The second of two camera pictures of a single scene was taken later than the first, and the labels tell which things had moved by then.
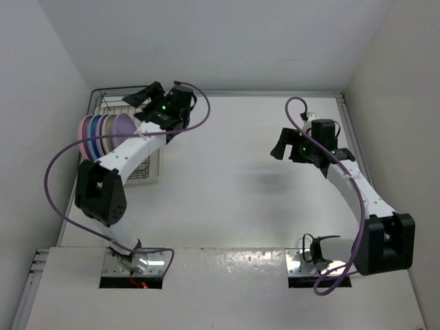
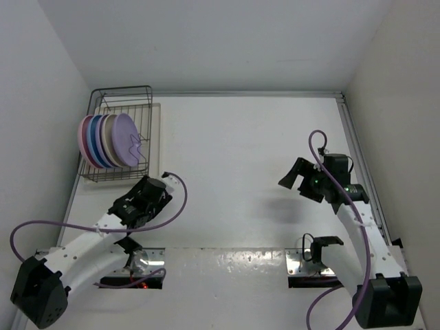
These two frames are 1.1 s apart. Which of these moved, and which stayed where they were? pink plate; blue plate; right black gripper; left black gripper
Moved: left black gripper; right black gripper
Stayed: pink plate; blue plate
